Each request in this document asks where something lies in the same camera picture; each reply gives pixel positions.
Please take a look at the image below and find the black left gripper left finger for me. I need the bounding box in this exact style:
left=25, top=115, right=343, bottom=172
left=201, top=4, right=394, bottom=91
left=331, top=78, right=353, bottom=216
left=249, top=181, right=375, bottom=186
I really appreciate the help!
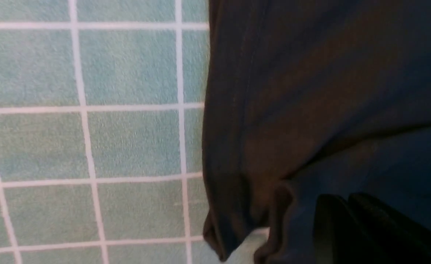
left=313, top=194, right=370, bottom=264

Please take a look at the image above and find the dark gray long-sleeved shirt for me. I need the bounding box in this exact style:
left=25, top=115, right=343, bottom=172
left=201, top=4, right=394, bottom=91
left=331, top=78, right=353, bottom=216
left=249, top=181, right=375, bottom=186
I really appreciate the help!
left=202, top=0, right=431, bottom=264

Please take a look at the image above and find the green checkered table mat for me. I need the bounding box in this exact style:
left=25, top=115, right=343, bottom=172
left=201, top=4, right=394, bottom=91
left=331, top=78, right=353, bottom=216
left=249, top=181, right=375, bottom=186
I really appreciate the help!
left=0, top=0, right=271, bottom=264

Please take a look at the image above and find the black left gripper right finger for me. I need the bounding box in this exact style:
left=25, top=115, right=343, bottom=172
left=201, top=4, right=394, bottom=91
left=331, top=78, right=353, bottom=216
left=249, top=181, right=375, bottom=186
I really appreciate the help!
left=349, top=193, right=431, bottom=264

